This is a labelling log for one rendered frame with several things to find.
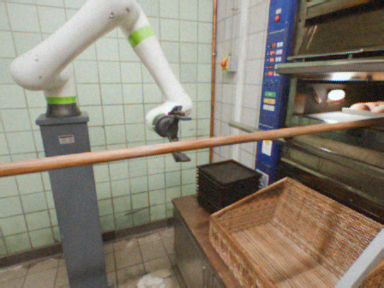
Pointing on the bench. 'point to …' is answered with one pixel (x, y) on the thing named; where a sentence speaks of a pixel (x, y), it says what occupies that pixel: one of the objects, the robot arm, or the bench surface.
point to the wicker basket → (224, 237)
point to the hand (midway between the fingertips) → (185, 140)
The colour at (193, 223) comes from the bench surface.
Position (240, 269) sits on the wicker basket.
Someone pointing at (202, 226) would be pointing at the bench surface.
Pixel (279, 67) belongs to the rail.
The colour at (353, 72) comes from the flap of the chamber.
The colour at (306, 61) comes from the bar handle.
